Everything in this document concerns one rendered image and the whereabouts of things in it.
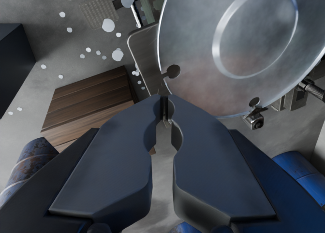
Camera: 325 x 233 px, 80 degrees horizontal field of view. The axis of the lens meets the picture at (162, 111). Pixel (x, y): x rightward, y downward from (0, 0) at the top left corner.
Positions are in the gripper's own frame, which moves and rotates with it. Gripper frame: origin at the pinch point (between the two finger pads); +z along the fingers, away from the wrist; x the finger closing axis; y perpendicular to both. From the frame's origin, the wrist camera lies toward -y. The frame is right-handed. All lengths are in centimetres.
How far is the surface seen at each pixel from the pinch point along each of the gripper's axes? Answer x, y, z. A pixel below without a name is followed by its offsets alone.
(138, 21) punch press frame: -11, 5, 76
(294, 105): 29.0, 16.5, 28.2
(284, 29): 16.9, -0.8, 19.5
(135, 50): -4.0, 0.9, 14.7
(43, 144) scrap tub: -74, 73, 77
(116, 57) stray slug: -9.7, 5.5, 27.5
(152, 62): -1.9, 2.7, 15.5
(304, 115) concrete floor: 127, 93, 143
